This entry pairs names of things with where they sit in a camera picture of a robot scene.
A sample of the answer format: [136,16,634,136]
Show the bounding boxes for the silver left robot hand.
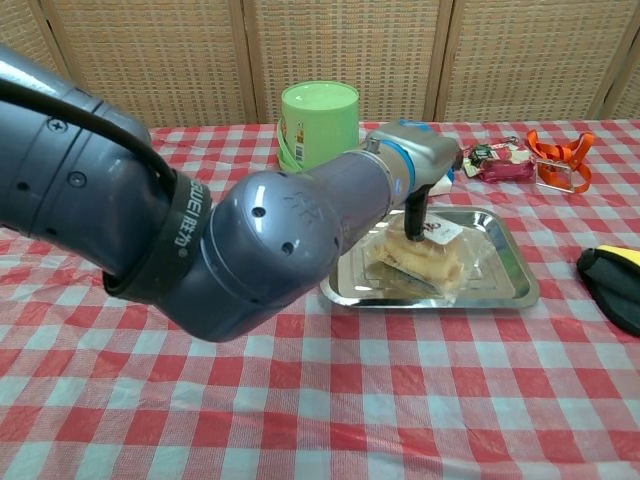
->
[364,119,463,244]

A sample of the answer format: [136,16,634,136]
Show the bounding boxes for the bread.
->
[362,212,489,304]

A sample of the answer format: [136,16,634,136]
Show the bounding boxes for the stainless steel rectangular tray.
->
[318,206,542,311]

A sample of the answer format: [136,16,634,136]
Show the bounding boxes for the blue and white tissue pack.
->
[430,167,456,197]

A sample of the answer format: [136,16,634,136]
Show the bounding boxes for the red snack packet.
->
[462,139,536,183]

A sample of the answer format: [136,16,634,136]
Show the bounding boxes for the woven rattan screen panel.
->
[599,0,640,120]
[424,0,639,123]
[243,0,454,124]
[39,0,259,129]
[0,0,76,91]

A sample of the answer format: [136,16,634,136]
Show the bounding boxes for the black and yellow fabric pouch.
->
[576,244,640,337]

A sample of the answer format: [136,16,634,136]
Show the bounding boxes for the red white checkered tablecloth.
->
[0,118,640,480]

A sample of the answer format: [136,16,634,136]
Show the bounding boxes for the green plastic bucket with handle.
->
[276,82,361,174]

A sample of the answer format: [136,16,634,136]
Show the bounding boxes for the orange lanyard with clear badge holder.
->
[526,128,595,194]

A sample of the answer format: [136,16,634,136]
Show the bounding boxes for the black strap with white lettering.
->
[101,171,215,304]

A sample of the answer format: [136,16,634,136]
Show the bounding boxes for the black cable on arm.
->
[0,75,179,202]

